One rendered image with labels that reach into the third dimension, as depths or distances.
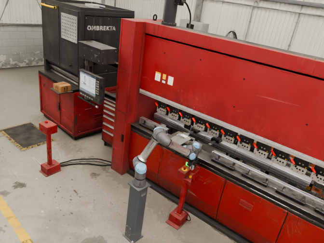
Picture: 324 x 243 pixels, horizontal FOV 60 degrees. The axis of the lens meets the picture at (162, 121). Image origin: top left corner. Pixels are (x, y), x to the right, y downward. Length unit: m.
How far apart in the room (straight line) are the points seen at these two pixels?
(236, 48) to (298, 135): 1.08
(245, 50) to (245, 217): 1.90
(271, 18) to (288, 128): 4.63
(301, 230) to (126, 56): 2.86
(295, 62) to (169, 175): 2.13
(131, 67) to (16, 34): 6.18
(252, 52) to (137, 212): 2.08
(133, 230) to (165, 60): 2.08
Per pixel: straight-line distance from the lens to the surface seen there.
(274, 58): 2.98
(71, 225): 3.73
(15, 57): 9.62
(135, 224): 3.34
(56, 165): 4.51
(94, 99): 3.76
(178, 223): 3.78
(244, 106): 3.17
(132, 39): 3.66
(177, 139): 3.57
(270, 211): 3.42
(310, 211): 3.31
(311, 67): 2.91
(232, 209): 3.62
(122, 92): 3.92
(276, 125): 3.11
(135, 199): 3.11
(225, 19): 7.96
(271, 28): 7.38
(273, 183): 3.38
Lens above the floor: 2.67
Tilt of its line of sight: 25 degrees down
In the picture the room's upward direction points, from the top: 8 degrees clockwise
